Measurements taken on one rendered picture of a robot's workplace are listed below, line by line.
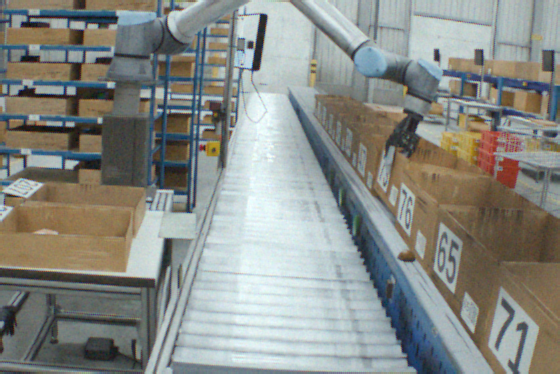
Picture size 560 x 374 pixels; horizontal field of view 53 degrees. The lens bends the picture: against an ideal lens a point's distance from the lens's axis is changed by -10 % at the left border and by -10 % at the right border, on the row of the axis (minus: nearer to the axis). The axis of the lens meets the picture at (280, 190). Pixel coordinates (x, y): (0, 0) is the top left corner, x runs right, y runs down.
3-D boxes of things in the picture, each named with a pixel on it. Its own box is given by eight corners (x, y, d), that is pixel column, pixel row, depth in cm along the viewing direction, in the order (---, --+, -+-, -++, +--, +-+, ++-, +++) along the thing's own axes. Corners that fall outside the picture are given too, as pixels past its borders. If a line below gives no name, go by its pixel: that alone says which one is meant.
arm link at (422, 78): (421, 60, 189) (448, 70, 184) (408, 95, 191) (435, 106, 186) (412, 54, 181) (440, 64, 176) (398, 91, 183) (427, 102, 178)
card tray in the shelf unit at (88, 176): (78, 185, 335) (78, 168, 333) (93, 175, 365) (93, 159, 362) (143, 191, 335) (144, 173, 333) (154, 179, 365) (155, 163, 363)
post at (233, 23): (217, 180, 320) (229, 11, 300) (226, 180, 320) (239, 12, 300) (215, 185, 308) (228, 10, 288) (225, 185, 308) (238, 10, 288)
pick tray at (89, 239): (17, 234, 178) (16, 204, 176) (133, 240, 185) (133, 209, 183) (-8, 266, 151) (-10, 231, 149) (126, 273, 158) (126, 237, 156)
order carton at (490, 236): (426, 274, 137) (436, 203, 134) (535, 277, 139) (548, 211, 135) (479, 352, 99) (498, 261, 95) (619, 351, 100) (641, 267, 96)
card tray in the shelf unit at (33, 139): (5, 147, 327) (5, 130, 325) (23, 139, 357) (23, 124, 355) (68, 150, 330) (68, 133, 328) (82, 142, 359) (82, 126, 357)
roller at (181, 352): (168, 361, 124) (168, 341, 123) (408, 373, 126) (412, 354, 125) (165, 372, 119) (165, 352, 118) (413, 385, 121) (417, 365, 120)
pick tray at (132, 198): (46, 208, 210) (46, 181, 208) (146, 214, 215) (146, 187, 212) (23, 230, 183) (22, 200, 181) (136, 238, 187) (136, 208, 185)
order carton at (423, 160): (372, 187, 213) (382, 140, 209) (448, 201, 215) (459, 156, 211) (395, 216, 175) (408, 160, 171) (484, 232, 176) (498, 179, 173)
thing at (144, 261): (43, 190, 247) (43, 183, 246) (173, 197, 254) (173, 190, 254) (-47, 273, 150) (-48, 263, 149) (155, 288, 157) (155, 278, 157)
